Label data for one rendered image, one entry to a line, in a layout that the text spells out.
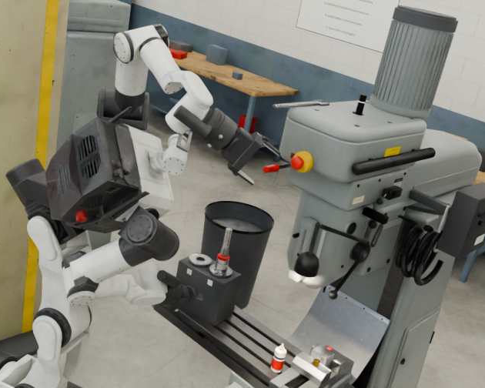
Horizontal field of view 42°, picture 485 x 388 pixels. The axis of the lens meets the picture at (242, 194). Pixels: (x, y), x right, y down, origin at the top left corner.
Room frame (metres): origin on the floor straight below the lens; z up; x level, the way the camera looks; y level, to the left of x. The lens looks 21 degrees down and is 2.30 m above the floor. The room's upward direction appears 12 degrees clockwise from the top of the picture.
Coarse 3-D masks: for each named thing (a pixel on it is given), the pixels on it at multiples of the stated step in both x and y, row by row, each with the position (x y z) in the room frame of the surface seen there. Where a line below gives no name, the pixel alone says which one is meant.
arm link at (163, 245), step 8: (160, 224) 1.54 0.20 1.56; (160, 232) 1.52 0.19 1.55; (168, 232) 1.56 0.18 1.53; (120, 240) 1.55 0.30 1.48; (160, 240) 1.52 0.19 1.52; (168, 240) 1.55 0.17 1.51; (120, 248) 1.53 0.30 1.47; (128, 248) 1.53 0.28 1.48; (136, 248) 1.52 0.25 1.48; (144, 248) 1.50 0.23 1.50; (152, 248) 1.51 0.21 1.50; (160, 248) 1.53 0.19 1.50; (168, 248) 1.55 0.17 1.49; (128, 256) 1.52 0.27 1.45; (136, 256) 1.52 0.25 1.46; (144, 256) 1.53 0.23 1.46; (152, 256) 1.54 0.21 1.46; (160, 256) 1.55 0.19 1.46; (136, 264) 1.54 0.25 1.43
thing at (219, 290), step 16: (192, 256) 2.19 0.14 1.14; (208, 256) 2.21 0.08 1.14; (192, 272) 2.12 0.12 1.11; (208, 272) 2.12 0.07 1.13; (208, 288) 2.08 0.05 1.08; (224, 288) 2.06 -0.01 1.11; (192, 304) 2.11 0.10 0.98; (208, 304) 2.07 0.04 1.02; (224, 304) 2.08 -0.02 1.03; (208, 320) 2.07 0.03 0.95
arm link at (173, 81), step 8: (168, 72) 1.58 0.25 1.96; (176, 72) 1.56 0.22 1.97; (184, 72) 1.56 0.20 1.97; (192, 72) 1.58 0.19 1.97; (160, 80) 1.58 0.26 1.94; (168, 80) 1.56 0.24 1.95; (176, 80) 1.55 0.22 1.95; (184, 80) 1.54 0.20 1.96; (192, 80) 1.55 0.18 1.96; (200, 80) 1.58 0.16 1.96; (168, 88) 1.58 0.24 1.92; (176, 88) 1.60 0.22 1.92; (192, 88) 1.52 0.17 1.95; (200, 88) 1.55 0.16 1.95; (192, 96) 1.51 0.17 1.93; (200, 96) 1.51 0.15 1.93; (208, 96) 1.54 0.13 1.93; (200, 104) 1.51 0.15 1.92; (208, 104) 1.52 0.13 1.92
